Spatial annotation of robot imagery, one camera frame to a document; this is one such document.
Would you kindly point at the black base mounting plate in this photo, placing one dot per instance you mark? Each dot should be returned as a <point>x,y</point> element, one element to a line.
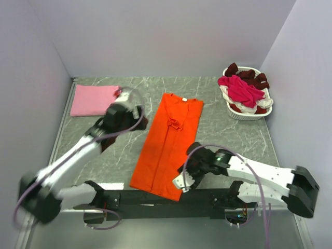
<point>166,205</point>

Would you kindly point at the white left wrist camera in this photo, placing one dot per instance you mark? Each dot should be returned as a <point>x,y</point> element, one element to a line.
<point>124,98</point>

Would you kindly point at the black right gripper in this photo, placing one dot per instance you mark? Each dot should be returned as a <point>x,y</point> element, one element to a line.
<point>190,161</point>

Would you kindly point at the folded pink t shirt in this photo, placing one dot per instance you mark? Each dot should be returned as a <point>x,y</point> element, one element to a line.
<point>92,100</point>

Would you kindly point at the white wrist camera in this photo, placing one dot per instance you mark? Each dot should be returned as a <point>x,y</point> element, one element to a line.
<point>124,98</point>
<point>183,182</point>

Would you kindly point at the white laundry basket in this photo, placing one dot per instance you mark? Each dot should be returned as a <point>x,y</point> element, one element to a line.
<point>240,116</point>

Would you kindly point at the aluminium frame rail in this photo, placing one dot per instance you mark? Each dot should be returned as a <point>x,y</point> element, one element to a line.
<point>85,196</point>

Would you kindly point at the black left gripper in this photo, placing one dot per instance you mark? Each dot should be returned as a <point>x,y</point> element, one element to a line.
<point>143,122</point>

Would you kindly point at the magenta t shirt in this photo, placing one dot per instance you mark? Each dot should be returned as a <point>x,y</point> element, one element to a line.
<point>239,91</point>

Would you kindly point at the dark red t shirt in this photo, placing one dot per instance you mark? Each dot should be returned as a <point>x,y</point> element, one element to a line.
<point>251,76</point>

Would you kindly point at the orange t shirt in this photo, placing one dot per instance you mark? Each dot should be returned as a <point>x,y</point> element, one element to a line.
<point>172,131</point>

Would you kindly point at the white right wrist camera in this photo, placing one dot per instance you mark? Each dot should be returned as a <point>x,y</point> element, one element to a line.
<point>183,182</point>

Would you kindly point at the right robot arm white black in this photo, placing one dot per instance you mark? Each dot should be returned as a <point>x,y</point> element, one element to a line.
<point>255,182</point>

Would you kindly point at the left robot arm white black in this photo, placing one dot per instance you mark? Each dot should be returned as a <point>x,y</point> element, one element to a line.
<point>96,140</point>

